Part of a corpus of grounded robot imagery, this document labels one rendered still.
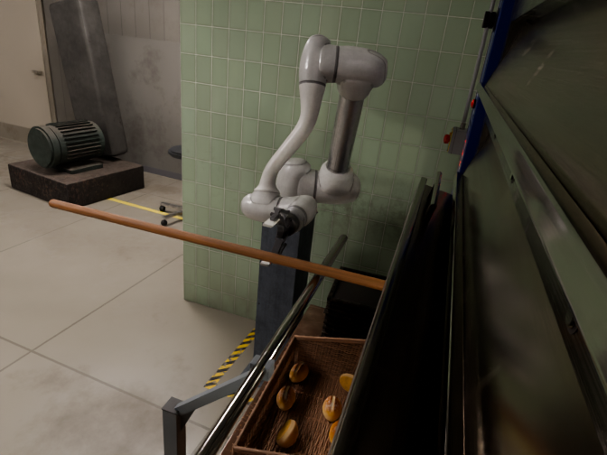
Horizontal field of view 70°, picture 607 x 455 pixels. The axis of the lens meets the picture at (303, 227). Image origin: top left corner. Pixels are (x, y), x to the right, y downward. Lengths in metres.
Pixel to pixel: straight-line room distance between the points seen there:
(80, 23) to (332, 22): 3.55
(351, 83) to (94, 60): 4.03
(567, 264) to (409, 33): 2.11
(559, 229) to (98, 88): 5.25
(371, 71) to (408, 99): 0.64
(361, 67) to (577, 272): 1.51
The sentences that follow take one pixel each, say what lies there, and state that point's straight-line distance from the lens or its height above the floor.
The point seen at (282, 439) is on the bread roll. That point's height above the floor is 0.64.
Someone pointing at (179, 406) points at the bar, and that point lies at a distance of 1.16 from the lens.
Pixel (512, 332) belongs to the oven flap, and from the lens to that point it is 0.50.
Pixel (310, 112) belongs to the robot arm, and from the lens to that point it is 1.64.
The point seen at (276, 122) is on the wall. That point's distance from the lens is 2.48.
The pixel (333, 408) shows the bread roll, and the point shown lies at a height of 0.64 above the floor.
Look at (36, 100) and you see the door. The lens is 7.10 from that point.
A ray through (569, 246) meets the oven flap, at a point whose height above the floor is 1.73.
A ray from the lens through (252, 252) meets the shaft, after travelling 1.30.
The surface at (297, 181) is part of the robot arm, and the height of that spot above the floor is 1.19.
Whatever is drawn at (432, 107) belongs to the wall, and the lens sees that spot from 2.29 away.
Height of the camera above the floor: 1.80
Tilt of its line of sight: 24 degrees down
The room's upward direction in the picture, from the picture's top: 6 degrees clockwise
